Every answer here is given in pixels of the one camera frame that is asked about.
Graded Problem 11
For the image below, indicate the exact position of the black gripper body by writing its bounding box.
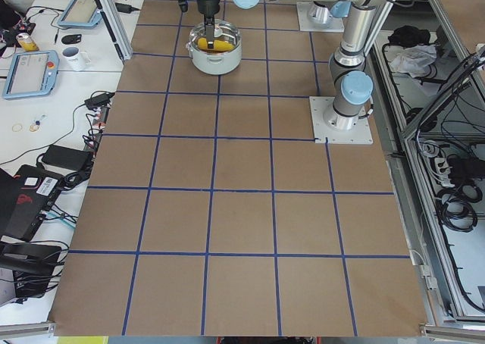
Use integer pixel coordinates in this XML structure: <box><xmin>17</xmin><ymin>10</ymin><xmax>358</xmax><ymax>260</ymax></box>
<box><xmin>196</xmin><ymin>0</ymin><xmax>221</xmax><ymax>27</ymax></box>

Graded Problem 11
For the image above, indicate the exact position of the yellow corn cob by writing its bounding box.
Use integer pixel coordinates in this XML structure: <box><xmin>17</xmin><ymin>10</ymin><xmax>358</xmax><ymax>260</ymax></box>
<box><xmin>197</xmin><ymin>37</ymin><xmax>235</xmax><ymax>53</ymax></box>

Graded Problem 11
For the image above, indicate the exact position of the far blue teach pendant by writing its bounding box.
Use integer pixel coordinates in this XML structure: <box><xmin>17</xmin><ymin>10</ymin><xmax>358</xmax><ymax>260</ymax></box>
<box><xmin>58</xmin><ymin>0</ymin><xmax>102</xmax><ymax>29</ymax></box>

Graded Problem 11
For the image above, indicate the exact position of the blue teach pendant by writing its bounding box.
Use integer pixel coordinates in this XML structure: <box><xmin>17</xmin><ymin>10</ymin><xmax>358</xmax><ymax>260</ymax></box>
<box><xmin>58</xmin><ymin>0</ymin><xmax>102</xmax><ymax>29</ymax></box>
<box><xmin>2</xmin><ymin>50</ymin><xmax>59</xmax><ymax>99</ymax></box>

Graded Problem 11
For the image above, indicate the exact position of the black power adapter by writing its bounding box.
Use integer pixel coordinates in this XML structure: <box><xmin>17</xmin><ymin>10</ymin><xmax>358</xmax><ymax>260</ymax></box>
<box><xmin>84</xmin><ymin>92</ymin><xmax>114</xmax><ymax>110</ymax></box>

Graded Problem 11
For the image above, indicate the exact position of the white mug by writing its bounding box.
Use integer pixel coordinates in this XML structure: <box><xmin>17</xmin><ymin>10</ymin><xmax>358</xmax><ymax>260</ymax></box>
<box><xmin>62</xmin><ymin>46</ymin><xmax>91</xmax><ymax>71</ymax></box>

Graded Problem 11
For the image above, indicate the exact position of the near blue teach pendant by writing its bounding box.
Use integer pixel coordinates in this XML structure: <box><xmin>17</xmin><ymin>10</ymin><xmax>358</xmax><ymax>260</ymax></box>
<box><xmin>2</xmin><ymin>50</ymin><xmax>59</xmax><ymax>99</ymax></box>

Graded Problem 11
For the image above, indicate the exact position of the brown grid table mat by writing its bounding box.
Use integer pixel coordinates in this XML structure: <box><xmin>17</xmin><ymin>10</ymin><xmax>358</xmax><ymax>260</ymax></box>
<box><xmin>49</xmin><ymin>0</ymin><xmax>427</xmax><ymax>337</ymax></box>

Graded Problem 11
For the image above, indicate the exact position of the yellow drink can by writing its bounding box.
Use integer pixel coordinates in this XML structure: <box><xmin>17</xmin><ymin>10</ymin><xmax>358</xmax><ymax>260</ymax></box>
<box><xmin>16</xmin><ymin>33</ymin><xmax>39</xmax><ymax>52</ymax></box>

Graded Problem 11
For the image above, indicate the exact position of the black power brick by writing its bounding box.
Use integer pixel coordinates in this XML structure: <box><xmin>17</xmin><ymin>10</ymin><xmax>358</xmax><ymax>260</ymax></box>
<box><xmin>42</xmin><ymin>145</ymin><xmax>93</xmax><ymax>171</ymax></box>

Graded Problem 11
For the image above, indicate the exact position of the black laptop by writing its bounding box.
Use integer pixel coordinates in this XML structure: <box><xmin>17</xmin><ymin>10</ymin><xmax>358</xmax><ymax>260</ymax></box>
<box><xmin>1</xmin><ymin>164</ymin><xmax>64</xmax><ymax>242</ymax></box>

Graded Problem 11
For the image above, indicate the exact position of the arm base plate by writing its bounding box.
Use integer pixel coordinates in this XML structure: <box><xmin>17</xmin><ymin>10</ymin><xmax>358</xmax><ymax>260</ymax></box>
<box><xmin>296</xmin><ymin>2</ymin><xmax>344</xmax><ymax>33</ymax></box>
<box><xmin>309</xmin><ymin>96</ymin><xmax>373</xmax><ymax>145</ymax></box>

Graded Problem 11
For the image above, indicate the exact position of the aluminium frame post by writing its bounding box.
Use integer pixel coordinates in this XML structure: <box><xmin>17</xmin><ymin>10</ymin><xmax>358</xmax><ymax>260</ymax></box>
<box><xmin>95</xmin><ymin>0</ymin><xmax>133</xmax><ymax>63</ymax></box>

